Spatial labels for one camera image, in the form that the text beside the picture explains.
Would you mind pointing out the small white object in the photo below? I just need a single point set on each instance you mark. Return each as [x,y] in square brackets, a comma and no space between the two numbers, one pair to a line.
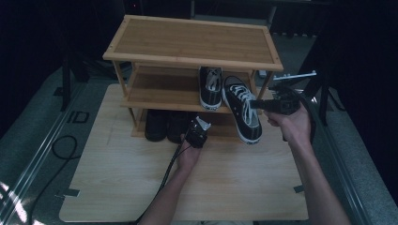
[262,74]

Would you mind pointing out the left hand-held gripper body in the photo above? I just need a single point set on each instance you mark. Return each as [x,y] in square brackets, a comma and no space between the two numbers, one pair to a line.
[196,136]

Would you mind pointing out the black metal stand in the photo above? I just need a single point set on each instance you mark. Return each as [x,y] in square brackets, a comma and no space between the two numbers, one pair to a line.
[66,84]

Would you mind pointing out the black tripod stand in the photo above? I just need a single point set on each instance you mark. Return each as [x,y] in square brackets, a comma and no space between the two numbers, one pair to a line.
[324,103]

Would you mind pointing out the black shoe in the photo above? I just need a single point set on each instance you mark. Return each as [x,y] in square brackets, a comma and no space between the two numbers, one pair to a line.
[156,125]
[178,126]

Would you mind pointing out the wooden shoe rack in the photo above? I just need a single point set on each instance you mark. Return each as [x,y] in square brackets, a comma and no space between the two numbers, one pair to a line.
[192,42]

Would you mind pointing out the person's left hand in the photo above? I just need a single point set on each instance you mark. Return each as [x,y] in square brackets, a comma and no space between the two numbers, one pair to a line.
[187,156]

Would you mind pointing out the person's right hand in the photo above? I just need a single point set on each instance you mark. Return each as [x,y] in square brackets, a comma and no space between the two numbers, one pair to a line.
[292,125]

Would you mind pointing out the black white canvas sneaker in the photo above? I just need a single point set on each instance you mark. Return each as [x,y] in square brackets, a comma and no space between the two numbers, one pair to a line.
[210,89]
[242,112]

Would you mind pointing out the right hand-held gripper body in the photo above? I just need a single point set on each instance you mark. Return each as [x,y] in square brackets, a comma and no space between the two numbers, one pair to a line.
[283,100]

